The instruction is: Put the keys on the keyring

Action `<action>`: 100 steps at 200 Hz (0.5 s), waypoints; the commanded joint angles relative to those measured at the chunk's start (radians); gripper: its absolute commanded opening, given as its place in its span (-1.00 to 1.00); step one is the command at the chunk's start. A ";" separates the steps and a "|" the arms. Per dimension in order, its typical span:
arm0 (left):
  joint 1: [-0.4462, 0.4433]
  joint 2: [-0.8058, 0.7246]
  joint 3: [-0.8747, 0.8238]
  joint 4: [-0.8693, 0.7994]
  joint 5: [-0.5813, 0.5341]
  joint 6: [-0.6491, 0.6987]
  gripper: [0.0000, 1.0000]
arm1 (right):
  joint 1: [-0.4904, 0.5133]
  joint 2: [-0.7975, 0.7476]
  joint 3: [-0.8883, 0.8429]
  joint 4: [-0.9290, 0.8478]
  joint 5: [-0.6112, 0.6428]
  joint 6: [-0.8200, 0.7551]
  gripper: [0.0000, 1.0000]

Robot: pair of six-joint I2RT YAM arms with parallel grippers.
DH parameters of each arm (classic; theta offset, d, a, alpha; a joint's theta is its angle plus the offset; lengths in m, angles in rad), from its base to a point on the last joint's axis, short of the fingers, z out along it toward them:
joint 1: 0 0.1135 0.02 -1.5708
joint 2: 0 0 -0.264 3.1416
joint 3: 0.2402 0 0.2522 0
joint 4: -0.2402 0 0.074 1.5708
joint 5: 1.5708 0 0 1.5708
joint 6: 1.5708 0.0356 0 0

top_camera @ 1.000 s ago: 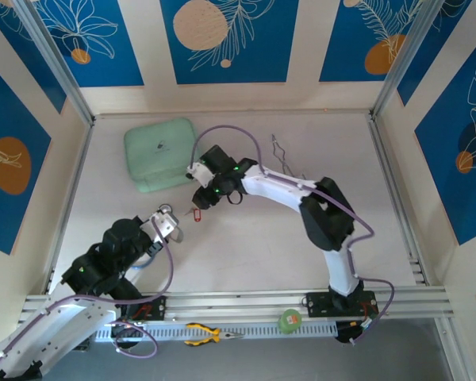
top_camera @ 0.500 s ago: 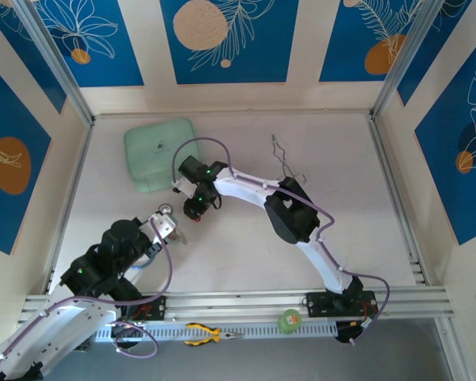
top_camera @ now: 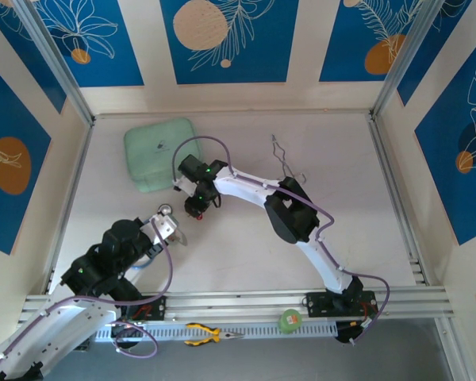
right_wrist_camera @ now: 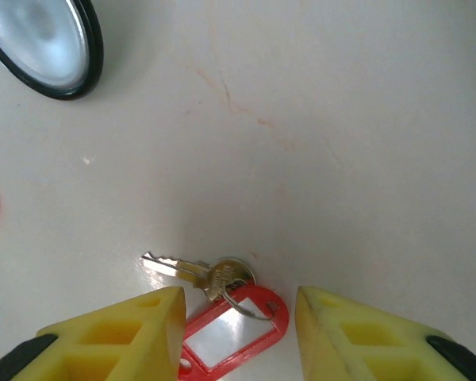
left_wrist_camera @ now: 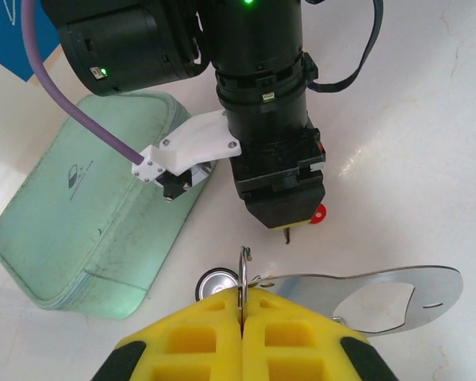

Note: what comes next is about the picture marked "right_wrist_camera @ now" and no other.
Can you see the round silver lid black rim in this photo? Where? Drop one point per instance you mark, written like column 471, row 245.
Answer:
column 35, row 39

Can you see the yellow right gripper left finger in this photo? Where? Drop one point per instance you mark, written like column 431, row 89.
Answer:
column 115, row 341

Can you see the red key tag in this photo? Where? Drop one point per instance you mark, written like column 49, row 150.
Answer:
column 230, row 337

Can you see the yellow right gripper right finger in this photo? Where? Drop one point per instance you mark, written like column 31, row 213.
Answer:
column 365, row 341

